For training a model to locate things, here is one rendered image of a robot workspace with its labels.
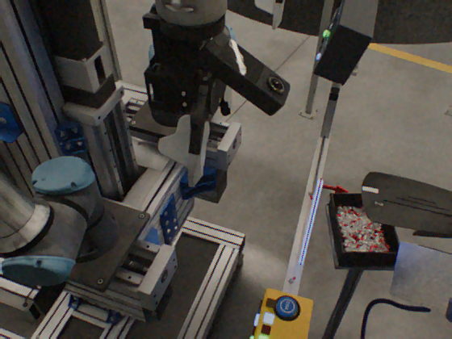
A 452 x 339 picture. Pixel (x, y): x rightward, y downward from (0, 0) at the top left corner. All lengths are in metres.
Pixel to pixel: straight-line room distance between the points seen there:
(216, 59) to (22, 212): 0.46
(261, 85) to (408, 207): 0.56
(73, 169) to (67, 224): 0.12
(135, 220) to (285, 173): 1.62
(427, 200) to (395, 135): 2.02
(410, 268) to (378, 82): 2.42
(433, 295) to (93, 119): 0.87
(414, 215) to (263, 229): 1.45
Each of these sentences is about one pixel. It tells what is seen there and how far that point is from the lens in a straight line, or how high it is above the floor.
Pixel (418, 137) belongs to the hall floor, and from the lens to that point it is 3.06.
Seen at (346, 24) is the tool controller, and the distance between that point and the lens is 1.41.
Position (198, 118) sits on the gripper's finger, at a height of 1.58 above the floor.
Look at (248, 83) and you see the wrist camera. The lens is 0.50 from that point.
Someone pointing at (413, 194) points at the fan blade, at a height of 1.19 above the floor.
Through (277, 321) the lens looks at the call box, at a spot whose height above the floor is 1.07.
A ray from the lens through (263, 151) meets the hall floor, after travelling 2.73.
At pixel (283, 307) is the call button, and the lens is 0.92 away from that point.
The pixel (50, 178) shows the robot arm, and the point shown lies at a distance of 0.93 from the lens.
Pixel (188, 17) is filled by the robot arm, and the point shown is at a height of 1.69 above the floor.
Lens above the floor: 1.91
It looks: 48 degrees down
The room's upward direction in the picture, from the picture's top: straight up
